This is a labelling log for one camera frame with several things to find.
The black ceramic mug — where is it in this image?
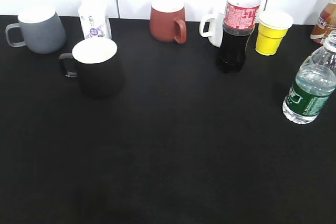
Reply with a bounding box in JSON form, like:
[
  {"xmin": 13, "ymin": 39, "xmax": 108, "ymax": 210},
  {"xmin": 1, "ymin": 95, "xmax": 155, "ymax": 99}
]
[{"xmin": 59, "ymin": 37, "xmax": 125, "ymax": 99}]

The water bottle green label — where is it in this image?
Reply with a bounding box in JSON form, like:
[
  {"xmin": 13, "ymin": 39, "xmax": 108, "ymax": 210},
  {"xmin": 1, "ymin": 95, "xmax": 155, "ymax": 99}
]
[{"xmin": 282, "ymin": 31, "xmax": 335, "ymax": 124}]

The red-brown ceramic mug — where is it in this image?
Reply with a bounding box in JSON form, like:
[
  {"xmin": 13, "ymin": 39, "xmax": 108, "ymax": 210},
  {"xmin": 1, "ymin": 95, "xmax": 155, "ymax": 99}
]
[{"xmin": 150, "ymin": 0, "xmax": 187, "ymax": 44}]

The white ceramic mug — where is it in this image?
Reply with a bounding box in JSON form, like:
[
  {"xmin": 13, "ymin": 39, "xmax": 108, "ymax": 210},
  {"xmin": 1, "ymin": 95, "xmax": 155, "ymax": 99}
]
[{"xmin": 199, "ymin": 10, "xmax": 224, "ymax": 48}]

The cola bottle red label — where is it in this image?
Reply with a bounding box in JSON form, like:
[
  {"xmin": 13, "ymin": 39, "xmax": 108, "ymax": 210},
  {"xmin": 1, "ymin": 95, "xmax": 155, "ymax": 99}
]
[{"xmin": 216, "ymin": 0, "xmax": 261, "ymax": 72}]

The white purple milk carton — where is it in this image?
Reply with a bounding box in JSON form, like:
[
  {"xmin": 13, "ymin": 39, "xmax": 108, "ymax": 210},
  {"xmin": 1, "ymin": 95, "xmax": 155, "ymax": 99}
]
[{"xmin": 78, "ymin": 0, "xmax": 112, "ymax": 39}]

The grey ceramic mug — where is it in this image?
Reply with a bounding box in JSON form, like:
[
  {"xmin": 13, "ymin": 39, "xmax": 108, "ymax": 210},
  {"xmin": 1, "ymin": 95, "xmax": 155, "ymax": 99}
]
[{"xmin": 5, "ymin": 6, "xmax": 66, "ymax": 54}]

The brown coffee drink bottle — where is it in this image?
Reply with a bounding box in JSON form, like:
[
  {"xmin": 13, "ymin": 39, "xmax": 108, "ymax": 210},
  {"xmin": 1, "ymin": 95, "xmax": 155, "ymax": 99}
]
[{"xmin": 310, "ymin": 0, "xmax": 335, "ymax": 44}]

